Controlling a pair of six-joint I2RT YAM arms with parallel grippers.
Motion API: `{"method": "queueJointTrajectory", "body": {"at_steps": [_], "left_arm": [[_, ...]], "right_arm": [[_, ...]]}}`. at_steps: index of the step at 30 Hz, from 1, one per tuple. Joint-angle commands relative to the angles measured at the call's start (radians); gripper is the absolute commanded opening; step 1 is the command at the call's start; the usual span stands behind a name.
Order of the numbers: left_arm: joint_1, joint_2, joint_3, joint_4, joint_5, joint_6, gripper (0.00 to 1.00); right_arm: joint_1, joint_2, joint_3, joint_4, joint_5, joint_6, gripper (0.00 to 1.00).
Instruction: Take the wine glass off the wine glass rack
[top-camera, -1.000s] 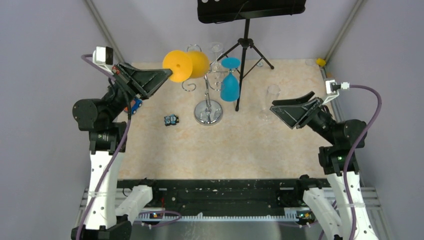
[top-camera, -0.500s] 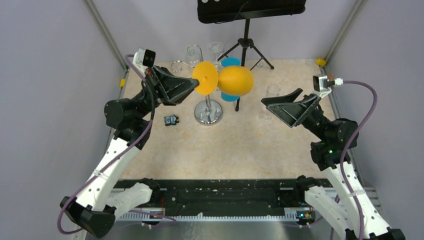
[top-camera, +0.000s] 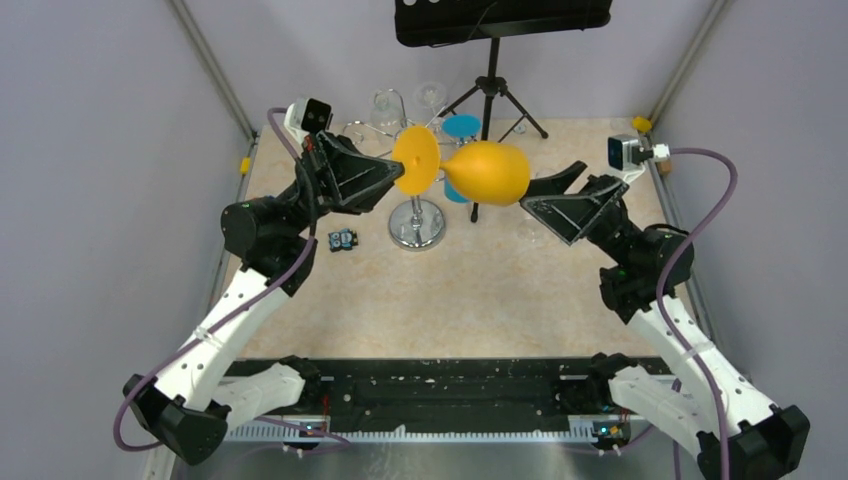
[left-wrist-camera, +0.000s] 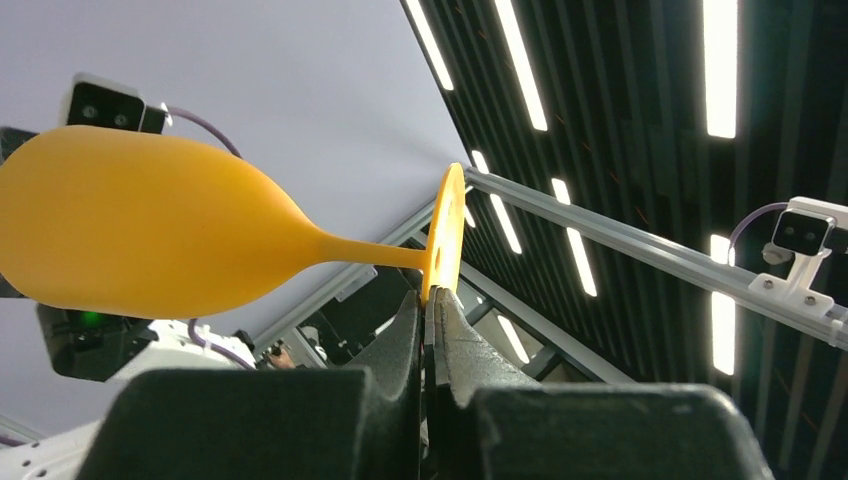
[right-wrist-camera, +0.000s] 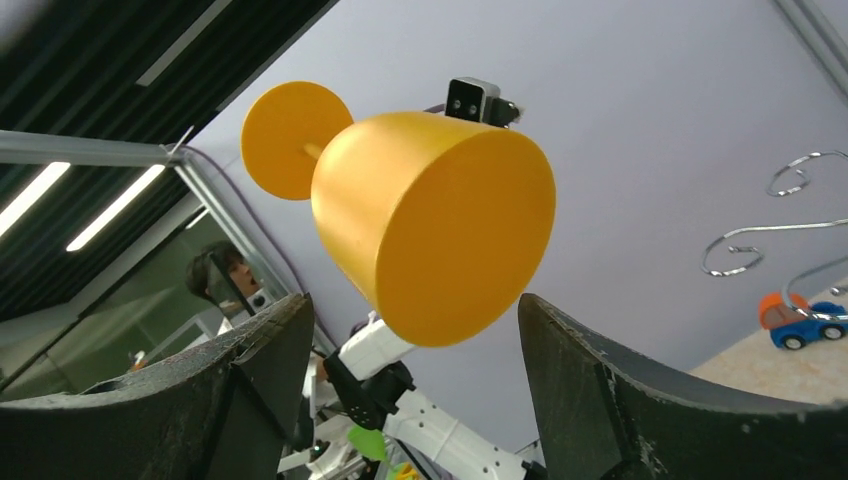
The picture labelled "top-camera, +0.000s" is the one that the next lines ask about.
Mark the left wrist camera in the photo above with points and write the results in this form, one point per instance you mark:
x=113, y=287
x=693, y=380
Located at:
x=306, y=116

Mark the orange wine glass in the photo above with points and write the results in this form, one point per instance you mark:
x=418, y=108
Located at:
x=483, y=172

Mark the black music stand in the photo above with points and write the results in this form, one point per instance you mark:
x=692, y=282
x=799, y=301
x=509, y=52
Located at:
x=437, y=24

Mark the chrome wine glass rack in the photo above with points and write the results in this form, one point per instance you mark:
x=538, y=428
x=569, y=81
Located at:
x=416, y=224

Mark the yellow corner clamp right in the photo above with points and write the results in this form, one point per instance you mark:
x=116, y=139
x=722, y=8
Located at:
x=641, y=124

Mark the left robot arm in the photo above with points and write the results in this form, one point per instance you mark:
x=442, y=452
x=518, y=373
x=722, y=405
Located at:
x=184, y=402

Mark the blue wine glass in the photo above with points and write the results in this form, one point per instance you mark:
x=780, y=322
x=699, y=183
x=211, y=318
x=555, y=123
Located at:
x=463, y=128

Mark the small blue owl toy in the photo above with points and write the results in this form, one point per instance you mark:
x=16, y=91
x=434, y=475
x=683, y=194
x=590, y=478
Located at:
x=342, y=240

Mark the clear glass back right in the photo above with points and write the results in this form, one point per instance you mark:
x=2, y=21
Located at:
x=431, y=96

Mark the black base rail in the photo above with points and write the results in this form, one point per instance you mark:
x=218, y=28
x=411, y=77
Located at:
x=455, y=400

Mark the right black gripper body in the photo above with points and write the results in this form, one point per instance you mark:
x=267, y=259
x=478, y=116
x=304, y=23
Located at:
x=610, y=230

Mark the clear flute glass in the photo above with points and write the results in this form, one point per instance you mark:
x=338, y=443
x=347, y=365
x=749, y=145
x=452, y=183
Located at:
x=529, y=229

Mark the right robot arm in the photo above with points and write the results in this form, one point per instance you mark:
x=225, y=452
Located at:
x=727, y=425

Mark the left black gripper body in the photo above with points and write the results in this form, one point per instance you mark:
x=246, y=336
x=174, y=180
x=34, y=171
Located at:
x=311, y=158

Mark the clear glass back left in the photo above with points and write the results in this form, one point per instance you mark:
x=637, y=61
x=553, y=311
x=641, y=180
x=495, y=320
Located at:
x=387, y=112

